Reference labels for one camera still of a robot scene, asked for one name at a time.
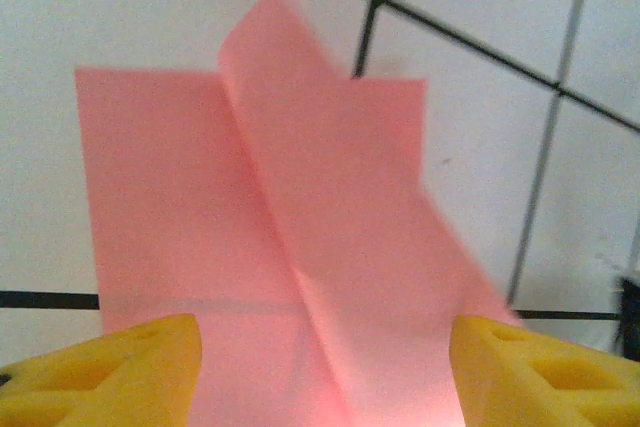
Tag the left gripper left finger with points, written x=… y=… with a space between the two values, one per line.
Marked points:
x=100 y=382

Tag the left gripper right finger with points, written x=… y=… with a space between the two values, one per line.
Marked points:
x=540 y=382

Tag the pink cloth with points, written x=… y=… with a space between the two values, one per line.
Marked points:
x=300 y=222

